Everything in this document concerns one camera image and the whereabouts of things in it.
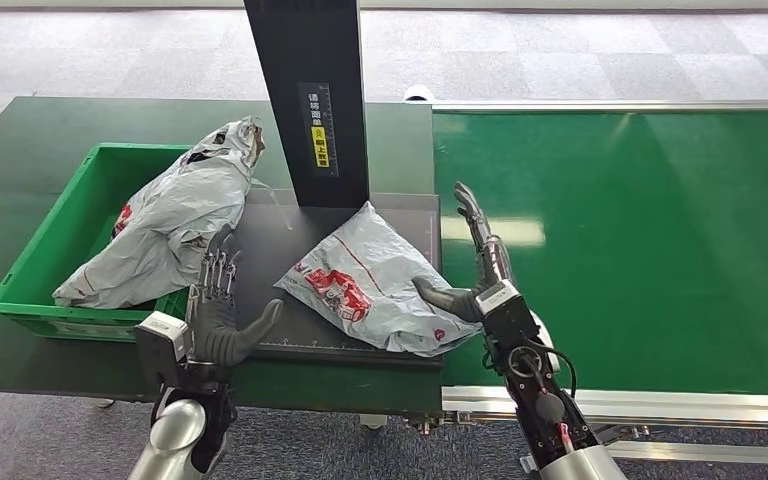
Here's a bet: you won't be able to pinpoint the aluminium conveyor frame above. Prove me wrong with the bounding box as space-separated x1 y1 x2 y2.
431 99 768 431

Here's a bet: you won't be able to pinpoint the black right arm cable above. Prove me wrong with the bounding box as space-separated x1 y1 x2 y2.
534 341 579 401

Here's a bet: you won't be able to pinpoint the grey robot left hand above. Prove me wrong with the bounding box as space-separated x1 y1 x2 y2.
186 223 286 369

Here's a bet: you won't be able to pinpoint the green conveyor belt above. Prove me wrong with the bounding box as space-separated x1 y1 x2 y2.
432 109 768 399

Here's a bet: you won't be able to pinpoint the black weighing scale platform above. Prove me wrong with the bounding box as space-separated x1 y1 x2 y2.
188 188 444 370

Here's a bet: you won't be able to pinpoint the metal conveyor support bracket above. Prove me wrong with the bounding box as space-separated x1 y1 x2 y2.
519 423 768 476

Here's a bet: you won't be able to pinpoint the black scale column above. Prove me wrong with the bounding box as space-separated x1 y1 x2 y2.
243 0 371 210

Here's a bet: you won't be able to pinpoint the conveyor mounting bolts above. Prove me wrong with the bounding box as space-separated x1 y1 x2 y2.
402 411 479 437

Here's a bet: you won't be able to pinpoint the large grey courier bag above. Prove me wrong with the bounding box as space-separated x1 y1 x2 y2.
52 115 267 311

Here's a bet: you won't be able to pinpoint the grey courier bag red print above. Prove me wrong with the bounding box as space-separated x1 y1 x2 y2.
273 200 485 360

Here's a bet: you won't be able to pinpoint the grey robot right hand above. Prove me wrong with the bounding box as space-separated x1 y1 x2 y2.
411 181 516 325

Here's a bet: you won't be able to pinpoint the green plastic basket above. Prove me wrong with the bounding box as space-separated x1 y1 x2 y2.
0 141 201 344

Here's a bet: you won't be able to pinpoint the yellow black column label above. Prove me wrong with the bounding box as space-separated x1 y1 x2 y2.
297 81 341 179

